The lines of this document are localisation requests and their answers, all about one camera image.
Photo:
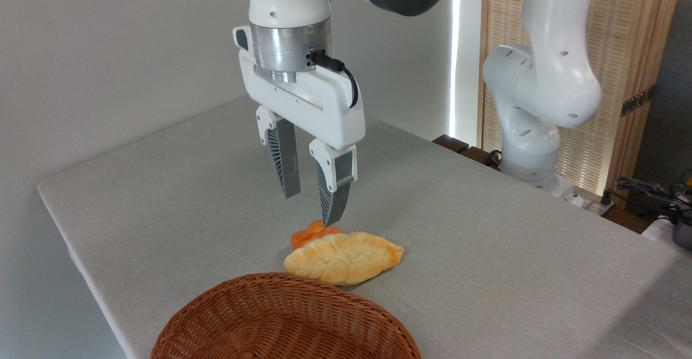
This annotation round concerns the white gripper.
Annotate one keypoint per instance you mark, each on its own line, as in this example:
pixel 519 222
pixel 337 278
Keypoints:
pixel 303 105

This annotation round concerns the long pale braided bread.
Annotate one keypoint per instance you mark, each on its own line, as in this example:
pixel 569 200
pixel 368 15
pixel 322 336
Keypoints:
pixel 340 259

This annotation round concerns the round orange bun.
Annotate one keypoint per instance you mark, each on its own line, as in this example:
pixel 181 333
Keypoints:
pixel 305 235

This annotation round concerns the brown wicker basket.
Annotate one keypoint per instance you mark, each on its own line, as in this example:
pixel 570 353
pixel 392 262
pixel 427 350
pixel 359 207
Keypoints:
pixel 281 326

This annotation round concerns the white vertical light strip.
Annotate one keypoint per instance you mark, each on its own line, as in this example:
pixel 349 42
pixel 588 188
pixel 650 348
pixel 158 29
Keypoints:
pixel 455 51

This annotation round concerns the grey tablecloth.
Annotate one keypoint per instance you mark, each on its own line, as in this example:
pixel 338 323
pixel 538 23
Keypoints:
pixel 486 267

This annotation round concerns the dark metal screen hinge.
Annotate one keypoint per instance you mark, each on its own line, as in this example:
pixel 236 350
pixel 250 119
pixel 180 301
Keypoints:
pixel 638 100

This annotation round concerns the slatted wooden folding screen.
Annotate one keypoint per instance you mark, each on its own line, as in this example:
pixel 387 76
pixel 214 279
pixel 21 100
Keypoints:
pixel 621 34

